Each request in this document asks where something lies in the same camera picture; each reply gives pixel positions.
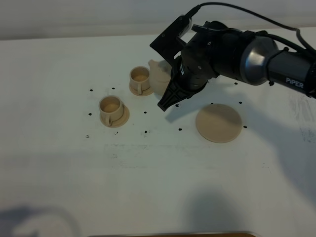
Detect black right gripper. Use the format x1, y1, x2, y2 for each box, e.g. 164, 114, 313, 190
158, 33, 220, 112

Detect beige ceramic teapot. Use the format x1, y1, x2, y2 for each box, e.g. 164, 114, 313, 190
148, 59, 172, 98

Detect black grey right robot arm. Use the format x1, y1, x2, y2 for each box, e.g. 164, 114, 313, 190
151, 21, 316, 111

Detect beige teapot saucer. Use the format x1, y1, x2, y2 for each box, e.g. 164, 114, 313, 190
196, 104, 242, 143

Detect beige saucer far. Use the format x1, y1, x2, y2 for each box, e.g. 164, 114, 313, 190
129, 76, 154, 96

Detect beige teacup far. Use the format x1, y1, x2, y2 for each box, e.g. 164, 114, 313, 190
129, 66, 153, 96

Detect beige teacup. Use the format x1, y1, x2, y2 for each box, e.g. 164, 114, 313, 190
129, 66, 153, 96
99, 96, 124, 127

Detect beige saucer near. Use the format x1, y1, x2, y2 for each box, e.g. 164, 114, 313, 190
99, 105, 130, 128

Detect beige teacup near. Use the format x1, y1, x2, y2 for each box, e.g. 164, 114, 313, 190
99, 96, 124, 127

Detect black camera cable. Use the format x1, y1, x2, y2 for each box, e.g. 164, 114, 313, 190
187, 2, 316, 54

